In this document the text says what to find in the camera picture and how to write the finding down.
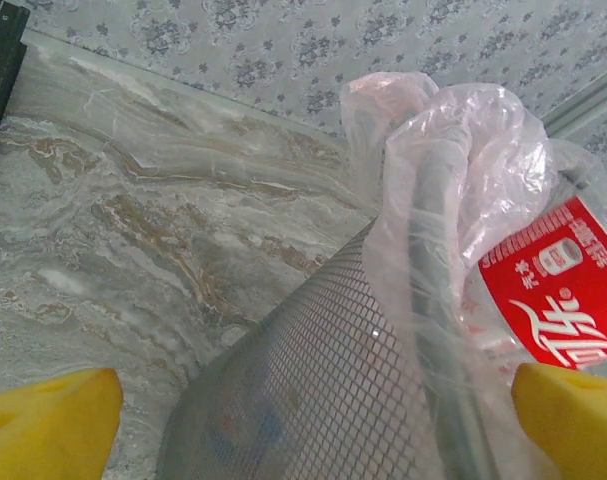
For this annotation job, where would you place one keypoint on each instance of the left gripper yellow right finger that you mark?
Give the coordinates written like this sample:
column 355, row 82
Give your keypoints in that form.
column 573, row 425

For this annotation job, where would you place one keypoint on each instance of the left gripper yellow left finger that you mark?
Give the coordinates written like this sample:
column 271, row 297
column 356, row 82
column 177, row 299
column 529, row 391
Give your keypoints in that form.
column 48, row 425

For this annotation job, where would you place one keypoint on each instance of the red cola-label bottle red cap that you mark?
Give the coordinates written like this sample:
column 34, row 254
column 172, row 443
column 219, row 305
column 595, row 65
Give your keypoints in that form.
column 558, row 290

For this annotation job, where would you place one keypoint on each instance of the crushed blue pepsi-label bottle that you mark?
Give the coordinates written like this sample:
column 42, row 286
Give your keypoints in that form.
column 245, row 435

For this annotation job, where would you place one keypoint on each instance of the grey mesh bin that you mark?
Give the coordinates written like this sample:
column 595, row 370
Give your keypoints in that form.
column 308, row 375

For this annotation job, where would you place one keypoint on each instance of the translucent pink bin liner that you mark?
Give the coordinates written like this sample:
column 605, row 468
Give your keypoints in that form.
column 433, row 175

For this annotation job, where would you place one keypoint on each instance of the black grey checkered board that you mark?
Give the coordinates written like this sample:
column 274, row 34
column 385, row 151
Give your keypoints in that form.
column 0, row 75

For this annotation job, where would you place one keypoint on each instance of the right aluminium frame post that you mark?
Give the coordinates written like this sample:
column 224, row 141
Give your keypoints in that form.
column 588, row 100

